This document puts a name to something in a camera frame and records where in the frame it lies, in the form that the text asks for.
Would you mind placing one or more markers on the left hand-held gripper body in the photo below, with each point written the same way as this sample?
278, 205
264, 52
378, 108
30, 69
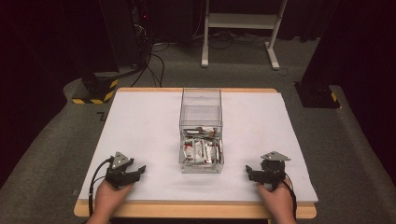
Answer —
117, 168

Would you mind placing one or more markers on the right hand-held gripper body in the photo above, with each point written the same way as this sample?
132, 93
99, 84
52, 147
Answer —
273, 169

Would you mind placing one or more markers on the pile of white red packets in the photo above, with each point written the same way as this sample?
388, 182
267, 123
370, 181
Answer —
202, 149

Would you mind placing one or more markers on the clear plastic box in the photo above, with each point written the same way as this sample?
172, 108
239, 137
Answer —
201, 109

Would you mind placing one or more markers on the person's left hand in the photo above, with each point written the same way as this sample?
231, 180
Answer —
109, 196

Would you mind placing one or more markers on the person's right hand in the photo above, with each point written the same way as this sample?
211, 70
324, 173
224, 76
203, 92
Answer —
278, 200

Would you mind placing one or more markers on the white table mat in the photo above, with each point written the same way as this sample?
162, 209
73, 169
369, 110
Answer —
149, 130

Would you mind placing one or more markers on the wooden table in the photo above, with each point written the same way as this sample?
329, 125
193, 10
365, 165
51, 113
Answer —
193, 211

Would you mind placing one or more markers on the black base with yellow stripes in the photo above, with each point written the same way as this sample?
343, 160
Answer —
99, 88

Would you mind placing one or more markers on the black stand base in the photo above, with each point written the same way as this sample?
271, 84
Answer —
316, 95

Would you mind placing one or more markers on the black equipment rack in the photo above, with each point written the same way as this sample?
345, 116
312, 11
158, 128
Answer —
141, 28

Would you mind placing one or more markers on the dark curtain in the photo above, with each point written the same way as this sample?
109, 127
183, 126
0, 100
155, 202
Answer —
361, 49
46, 43

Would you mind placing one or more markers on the white metal stand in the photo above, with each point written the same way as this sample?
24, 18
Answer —
241, 21

